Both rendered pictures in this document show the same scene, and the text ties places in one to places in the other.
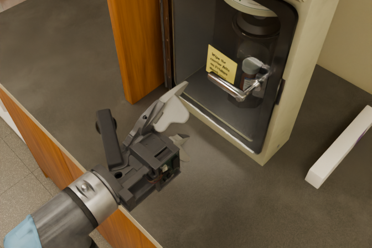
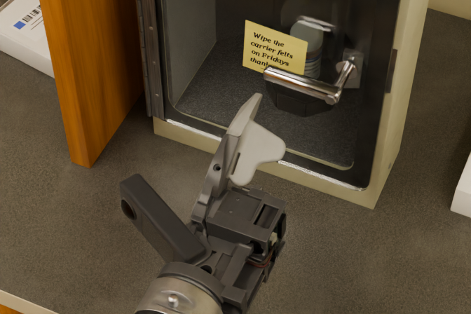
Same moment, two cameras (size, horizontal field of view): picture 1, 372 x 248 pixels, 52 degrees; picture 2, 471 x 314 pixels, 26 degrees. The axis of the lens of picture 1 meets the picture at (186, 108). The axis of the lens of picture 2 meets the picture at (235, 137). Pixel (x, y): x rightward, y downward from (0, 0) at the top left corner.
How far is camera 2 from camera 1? 0.43 m
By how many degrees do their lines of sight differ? 13
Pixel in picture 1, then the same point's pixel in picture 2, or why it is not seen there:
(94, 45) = not seen: outside the picture
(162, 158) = (266, 223)
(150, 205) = not seen: outside the picture
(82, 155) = (38, 289)
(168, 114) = (249, 153)
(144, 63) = (102, 81)
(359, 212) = not seen: outside the picture
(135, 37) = (87, 38)
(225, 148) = (297, 198)
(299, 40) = not seen: outside the picture
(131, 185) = (235, 279)
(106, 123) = (146, 198)
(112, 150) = (181, 236)
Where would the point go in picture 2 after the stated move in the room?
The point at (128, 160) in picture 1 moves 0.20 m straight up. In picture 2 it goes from (209, 244) to (204, 103)
